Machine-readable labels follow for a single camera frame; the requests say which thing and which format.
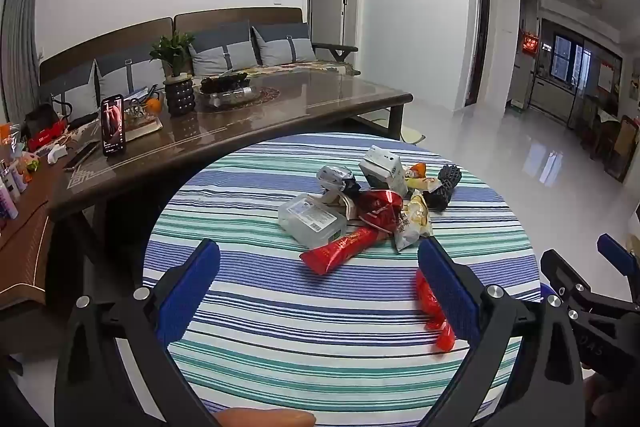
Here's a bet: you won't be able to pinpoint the long red snack wrapper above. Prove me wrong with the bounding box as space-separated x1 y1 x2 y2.
300 226 386 275

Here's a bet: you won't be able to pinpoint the brown glossy coffee table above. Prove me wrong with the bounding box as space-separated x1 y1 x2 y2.
47 72 415 268

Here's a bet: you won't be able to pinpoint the black foam net sleeve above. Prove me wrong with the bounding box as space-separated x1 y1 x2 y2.
422 164 463 211

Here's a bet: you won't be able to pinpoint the silver foil wrapper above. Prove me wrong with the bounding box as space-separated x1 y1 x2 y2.
316 164 362 202

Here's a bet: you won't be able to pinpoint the blue green striped tablecloth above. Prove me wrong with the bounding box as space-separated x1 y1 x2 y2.
141 133 543 427

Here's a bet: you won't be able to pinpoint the white yellow snack packet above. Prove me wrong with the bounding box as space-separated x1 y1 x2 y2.
392 194 433 253

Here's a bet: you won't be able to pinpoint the white milk carton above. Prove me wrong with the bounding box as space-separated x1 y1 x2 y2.
358 145 408 198

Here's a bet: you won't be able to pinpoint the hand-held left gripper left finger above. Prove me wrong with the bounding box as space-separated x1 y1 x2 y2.
54 238 222 427

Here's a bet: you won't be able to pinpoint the crushed red soda can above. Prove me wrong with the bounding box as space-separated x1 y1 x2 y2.
356 189 405 233

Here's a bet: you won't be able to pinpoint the small red plastic wrapper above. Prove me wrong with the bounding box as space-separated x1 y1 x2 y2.
415 269 457 353

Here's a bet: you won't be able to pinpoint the clear plastic food box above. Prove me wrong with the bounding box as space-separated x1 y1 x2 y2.
277 194 348 246

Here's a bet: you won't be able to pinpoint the sliding glass door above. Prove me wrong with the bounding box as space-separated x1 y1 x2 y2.
530 19 623 128

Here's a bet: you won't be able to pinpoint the dark wooden sofa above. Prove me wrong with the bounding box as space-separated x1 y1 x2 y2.
39 7 361 108

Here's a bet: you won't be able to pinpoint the black smartphone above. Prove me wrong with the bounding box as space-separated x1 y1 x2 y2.
101 94 126 156

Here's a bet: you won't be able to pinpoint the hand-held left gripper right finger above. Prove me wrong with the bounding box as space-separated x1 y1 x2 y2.
416 237 585 427

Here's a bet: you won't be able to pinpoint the grey curtain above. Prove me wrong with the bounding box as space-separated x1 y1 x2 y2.
0 0 46 122

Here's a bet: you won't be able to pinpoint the grey cushion dark band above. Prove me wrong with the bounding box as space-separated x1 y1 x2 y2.
252 23 317 66
190 21 257 76

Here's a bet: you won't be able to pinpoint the silver fruit tray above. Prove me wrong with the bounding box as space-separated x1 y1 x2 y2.
197 72 258 110

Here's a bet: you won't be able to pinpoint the wooden dining chair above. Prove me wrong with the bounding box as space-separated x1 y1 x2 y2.
615 114 640 182

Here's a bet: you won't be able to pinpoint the person's left hand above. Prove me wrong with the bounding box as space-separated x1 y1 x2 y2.
212 408 317 427

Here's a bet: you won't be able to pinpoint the red pouch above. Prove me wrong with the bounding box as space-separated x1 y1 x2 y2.
27 122 66 152

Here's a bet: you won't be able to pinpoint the black bag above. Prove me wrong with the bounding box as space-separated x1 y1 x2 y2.
24 104 61 138

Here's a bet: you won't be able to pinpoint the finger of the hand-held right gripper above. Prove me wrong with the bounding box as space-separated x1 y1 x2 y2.
597 233 640 279
540 248 597 309

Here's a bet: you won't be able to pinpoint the potted plant black beaded pot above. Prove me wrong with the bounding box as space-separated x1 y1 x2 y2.
149 32 196 116

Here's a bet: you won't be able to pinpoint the yellow snack wrapper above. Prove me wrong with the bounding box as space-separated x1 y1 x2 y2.
405 176 441 194

